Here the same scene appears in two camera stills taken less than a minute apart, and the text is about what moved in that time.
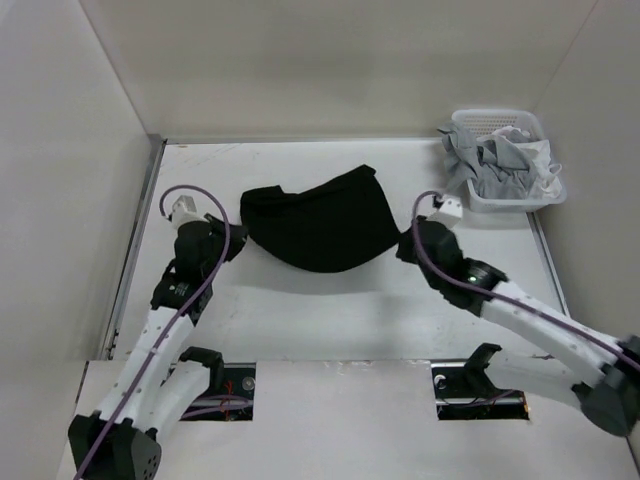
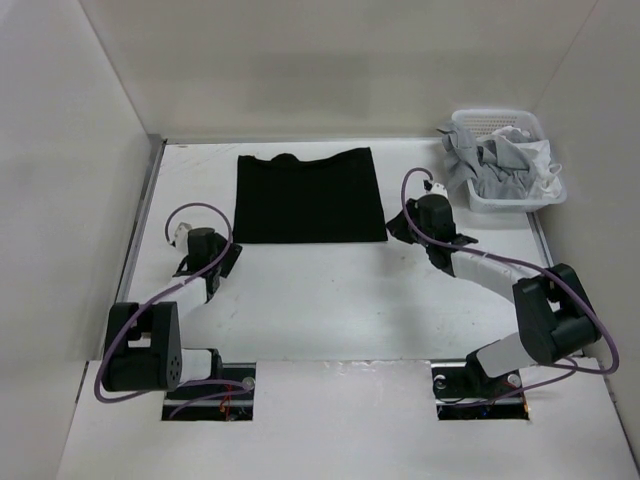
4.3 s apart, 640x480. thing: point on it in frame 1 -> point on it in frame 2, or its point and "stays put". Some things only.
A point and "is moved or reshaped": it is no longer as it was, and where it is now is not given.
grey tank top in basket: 495,164 stays put
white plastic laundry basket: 483,123 stays put
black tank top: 335,227 is moved or reshaped
